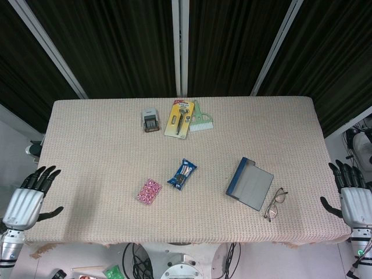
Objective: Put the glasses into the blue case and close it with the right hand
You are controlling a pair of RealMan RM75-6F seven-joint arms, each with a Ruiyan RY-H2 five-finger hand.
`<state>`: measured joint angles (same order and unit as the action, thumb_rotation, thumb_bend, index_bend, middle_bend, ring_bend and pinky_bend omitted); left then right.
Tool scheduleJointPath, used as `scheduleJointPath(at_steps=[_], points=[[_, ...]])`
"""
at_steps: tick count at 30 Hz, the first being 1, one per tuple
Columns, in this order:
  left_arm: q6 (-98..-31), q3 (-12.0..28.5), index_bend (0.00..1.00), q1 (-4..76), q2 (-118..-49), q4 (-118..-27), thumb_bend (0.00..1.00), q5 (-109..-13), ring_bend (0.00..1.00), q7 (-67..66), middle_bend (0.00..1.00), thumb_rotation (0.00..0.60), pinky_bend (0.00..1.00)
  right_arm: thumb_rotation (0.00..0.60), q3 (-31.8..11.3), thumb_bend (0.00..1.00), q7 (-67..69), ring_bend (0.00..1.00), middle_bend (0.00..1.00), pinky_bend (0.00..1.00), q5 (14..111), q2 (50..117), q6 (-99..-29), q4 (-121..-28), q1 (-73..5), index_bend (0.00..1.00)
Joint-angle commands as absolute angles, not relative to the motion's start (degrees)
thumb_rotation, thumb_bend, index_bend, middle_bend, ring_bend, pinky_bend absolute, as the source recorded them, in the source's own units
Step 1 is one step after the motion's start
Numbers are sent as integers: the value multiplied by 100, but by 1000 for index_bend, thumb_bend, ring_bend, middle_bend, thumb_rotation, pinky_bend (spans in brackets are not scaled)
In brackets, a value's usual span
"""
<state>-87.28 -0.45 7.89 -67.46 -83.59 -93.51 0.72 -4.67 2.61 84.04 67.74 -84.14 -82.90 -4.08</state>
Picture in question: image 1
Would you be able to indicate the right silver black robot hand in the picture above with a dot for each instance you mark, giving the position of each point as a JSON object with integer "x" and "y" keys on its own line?
{"x": 356, "y": 203}

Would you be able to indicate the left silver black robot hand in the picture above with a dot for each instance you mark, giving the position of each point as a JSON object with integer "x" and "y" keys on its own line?
{"x": 24, "y": 203}

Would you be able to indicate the thin-framed eyeglasses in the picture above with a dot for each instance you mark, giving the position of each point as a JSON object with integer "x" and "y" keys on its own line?
{"x": 280, "y": 194}

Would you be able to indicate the grey blue-edged case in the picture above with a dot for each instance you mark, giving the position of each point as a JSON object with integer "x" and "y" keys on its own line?
{"x": 251, "y": 186}

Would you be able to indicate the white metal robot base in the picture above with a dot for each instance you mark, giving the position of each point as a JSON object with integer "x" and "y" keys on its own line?
{"x": 181, "y": 270}

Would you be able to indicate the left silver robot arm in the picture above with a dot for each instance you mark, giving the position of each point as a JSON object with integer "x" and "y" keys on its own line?
{"x": 10, "y": 247}

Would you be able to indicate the black white floor device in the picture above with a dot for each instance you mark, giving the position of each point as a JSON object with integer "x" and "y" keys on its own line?
{"x": 35, "y": 148}

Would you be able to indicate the white rounded machine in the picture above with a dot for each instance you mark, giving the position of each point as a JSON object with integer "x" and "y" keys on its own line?
{"x": 361, "y": 143}

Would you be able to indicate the small black remote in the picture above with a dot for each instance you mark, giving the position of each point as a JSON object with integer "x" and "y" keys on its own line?
{"x": 59, "y": 274}

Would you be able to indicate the beige waffle tablecloth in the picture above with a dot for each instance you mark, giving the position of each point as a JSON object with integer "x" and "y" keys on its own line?
{"x": 101, "y": 160}

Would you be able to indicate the thin wooden stick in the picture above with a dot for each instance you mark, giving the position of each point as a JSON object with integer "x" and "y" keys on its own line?
{"x": 87, "y": 268}

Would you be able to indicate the green packet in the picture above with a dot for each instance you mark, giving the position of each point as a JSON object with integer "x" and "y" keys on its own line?
{"x": 112, "y": 273}

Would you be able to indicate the pink patterned card box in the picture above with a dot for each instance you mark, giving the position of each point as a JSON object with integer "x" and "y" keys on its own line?
{"x": 149, "y": 191}

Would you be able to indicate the black pleated curtain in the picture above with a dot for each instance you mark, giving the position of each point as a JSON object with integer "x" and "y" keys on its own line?
{"x": 17, "y": 72}
{"x": 116, "y": 43}
{"x": 232, "y": 43}
{"x": 334, "y": 58}

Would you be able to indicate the blue Oreo cookie pack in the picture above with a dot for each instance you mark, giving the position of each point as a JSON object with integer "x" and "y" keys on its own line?
{"x": 182, "y": 174}

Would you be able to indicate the green white-bristle brush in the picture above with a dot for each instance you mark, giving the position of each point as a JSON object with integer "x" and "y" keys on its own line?
{"x": 202, "y": 125}

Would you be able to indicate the yellow razor blister pack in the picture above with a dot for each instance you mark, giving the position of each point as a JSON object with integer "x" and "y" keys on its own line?
{"x": 177, "y": 120}

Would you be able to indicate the white frame post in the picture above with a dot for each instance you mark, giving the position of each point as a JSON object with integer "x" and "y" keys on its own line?
{"x": 276, "y": 43}
{"x": 180, "y": 43}
{"x": 46, "y": 43}

